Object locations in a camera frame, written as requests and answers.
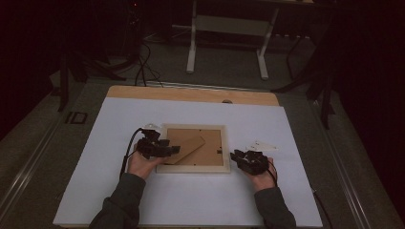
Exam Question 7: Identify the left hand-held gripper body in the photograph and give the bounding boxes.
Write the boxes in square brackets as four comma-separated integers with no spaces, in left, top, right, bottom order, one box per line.
[137,123,165,160]

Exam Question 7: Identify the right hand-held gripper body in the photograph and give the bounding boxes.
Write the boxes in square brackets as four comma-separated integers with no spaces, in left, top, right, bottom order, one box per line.
[242,139,278,176]

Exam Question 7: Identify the wooden picture frame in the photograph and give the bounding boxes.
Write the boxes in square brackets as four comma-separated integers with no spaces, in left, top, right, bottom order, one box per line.
[156,123,231,175]

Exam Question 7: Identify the person's left hand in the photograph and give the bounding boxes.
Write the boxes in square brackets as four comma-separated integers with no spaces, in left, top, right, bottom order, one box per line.
[127,152,169,181]

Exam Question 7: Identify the person's right hand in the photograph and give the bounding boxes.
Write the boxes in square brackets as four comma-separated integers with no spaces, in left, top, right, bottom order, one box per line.
[247,158,277,193]

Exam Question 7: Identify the white table mat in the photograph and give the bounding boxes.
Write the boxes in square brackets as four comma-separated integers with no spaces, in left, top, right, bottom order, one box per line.
[53,96,323,228]

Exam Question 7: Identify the wooden table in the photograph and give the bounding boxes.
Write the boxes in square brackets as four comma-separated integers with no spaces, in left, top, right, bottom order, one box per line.
[105,85,280,107]

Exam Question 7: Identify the dark floor socket plate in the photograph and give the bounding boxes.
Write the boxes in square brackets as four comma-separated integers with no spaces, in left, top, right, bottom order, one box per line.
[65,111,89,125]

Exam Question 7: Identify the black metal stand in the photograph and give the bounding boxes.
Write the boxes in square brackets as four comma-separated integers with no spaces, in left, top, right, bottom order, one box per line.
[271,31,336,130]
[56,47,127,113]

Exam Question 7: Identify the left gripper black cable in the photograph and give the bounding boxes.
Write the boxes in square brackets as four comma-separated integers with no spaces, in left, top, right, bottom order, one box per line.
[118,127,144,179]

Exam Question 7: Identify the black floor cables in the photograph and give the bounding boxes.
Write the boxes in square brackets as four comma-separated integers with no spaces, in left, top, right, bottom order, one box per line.
[135,41,165,88]

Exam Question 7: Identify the metal floor rail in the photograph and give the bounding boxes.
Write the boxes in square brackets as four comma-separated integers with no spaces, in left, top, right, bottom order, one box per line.
[309,98,374,229]
[0,120,62,218]

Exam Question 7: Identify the white metal desk frame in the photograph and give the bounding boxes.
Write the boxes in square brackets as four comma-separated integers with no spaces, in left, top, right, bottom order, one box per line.
[185,0,281,80]

